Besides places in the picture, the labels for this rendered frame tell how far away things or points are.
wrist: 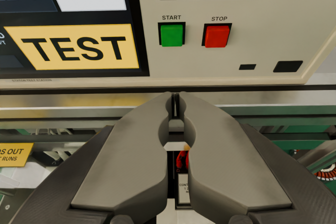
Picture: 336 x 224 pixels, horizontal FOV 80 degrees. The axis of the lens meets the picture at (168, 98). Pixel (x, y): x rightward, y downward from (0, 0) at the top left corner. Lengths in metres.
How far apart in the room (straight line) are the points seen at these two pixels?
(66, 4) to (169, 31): 0.08
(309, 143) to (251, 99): 0.13
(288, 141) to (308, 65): 0.11
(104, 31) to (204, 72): 0.10
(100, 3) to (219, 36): 0.10
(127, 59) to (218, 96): 0.10
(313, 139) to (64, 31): 0.31
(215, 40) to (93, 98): 0.14
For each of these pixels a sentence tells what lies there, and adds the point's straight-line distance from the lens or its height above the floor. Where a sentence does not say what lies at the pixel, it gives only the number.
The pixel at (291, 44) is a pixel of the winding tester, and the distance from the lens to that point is 0.22.
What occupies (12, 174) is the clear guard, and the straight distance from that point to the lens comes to 0.29.
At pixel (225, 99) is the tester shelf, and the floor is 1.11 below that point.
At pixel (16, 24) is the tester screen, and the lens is 0.21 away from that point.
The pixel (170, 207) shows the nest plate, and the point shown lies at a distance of 0.51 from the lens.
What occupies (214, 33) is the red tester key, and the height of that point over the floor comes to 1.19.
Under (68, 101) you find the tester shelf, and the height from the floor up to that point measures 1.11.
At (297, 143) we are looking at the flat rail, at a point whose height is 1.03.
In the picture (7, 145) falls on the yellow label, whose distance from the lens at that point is 0.31.
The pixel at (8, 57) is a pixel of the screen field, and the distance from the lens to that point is 0.25.
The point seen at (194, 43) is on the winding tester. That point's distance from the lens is 0.19.
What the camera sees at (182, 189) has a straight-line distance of 0.43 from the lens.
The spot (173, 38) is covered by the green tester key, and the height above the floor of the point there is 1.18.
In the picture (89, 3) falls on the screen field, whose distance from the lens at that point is 0.18.
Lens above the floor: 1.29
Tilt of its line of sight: 53 degrees down
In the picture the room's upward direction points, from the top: 2 degrees counter-clockwise
